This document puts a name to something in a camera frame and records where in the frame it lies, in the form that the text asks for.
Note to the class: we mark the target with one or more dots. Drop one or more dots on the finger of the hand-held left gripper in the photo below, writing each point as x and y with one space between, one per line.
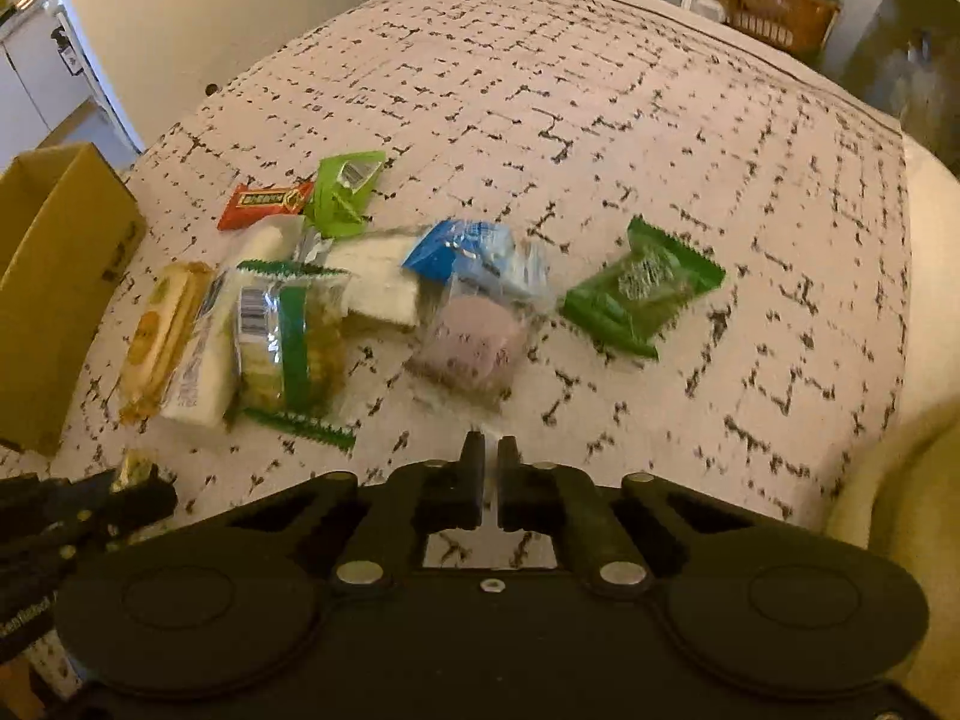
127 506

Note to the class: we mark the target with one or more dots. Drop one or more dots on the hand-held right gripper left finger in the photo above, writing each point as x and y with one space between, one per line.
472 484

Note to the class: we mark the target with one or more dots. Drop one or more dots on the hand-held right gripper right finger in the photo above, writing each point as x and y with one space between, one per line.
510 484

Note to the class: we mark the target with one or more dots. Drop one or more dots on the small gold snack packet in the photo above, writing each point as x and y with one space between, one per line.
136 469

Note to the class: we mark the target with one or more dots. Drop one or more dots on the pink cake clear packet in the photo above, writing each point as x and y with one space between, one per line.
472 345

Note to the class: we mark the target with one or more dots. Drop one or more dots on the long white snack packet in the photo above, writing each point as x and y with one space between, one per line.
199 367

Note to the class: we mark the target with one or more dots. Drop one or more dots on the yellow biscuit packet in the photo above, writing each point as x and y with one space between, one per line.
161 330

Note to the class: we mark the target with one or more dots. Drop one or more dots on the clear green striped cracker packet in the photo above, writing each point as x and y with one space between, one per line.
292 345

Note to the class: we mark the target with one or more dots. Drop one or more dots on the white wafer packet clear wrapper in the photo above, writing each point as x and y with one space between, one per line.
375 277

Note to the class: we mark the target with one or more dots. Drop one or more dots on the blue snack packet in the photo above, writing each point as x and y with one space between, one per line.
465 251

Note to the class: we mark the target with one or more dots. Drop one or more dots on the dark green snack packet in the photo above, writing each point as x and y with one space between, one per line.
637 289

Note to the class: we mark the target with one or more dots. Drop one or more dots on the brown cardboard box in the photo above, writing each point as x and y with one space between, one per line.
60 277

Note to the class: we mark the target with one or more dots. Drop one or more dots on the small white snack packet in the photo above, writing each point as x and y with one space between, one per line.
262 241

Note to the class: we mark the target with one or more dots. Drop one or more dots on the light green snack packet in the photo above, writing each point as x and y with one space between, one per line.
339 199

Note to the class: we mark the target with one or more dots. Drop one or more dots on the red snack packet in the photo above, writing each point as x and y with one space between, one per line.
259 204

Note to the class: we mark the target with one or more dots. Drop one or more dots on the cream pillow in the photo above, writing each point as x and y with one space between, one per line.
900 540

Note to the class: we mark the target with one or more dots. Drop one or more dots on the orange slatted basket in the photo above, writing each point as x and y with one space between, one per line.
776 7

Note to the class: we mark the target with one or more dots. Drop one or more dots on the white table leg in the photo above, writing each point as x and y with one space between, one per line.
866 0

